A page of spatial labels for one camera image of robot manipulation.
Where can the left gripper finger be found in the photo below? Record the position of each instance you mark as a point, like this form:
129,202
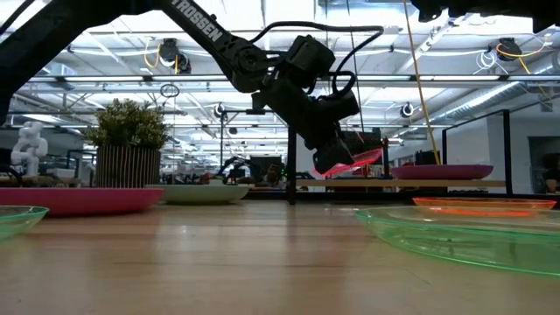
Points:
334,157

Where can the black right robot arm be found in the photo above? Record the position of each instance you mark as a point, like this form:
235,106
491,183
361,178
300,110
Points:
481,11

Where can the small black monitor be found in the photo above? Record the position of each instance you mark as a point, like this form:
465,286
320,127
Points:
426,158

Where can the pale teal opaque plate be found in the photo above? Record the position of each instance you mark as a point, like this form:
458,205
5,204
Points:
199,193

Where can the wooden shelf with black frame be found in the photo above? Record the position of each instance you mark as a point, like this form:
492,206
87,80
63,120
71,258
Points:
394,184

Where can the magenta opaque plate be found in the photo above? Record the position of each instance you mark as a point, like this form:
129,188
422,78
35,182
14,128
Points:
79,201

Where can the black metal gantry frame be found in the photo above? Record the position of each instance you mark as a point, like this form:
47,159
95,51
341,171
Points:
236,112

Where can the black computer monitor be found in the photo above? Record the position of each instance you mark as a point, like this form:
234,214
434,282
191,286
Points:
369,140

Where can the black aluminium table frame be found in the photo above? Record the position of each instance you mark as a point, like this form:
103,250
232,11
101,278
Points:
350,197

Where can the purple opaque plate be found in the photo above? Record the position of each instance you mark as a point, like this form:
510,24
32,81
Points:
442,172

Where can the potted plant in striped pot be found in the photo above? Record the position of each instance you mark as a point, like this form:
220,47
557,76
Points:
128,149

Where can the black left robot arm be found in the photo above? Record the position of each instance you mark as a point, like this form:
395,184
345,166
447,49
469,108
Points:
197,22

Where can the orange transparent plastic plate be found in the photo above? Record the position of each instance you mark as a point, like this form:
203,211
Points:
481,204

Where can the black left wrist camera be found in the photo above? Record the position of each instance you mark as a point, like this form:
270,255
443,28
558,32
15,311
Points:
308,57

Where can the red transparent plastic plate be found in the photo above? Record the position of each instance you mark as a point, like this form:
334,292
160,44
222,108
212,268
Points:
365,158

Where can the long ceiling light rail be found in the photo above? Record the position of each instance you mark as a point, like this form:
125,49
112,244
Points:
109,79

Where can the green transparent plastic plate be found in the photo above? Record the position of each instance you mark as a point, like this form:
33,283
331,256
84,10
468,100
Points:
17,221
464,240

